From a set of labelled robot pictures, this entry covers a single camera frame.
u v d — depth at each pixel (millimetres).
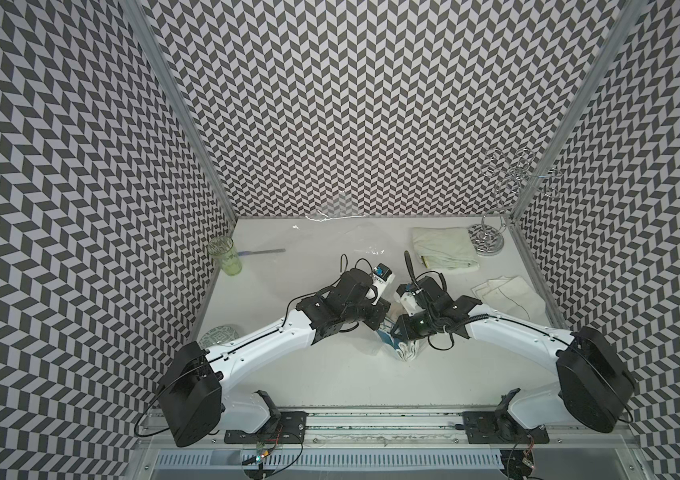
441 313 641
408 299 785
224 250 1086
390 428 752
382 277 678
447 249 1033
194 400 392
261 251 991
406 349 771
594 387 417
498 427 651
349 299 574
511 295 960
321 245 1082
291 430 723
